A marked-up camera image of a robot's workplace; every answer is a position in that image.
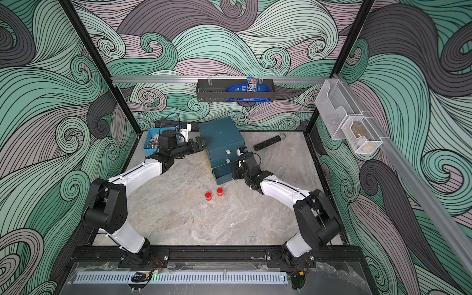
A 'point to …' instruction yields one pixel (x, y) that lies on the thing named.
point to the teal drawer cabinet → (222, 150)
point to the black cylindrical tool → (281, 136)
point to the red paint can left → (208, 196)
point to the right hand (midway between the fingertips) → (236, 167)
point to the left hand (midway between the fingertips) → (206, 139)
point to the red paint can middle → (220, 192)
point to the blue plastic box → (149, 136)
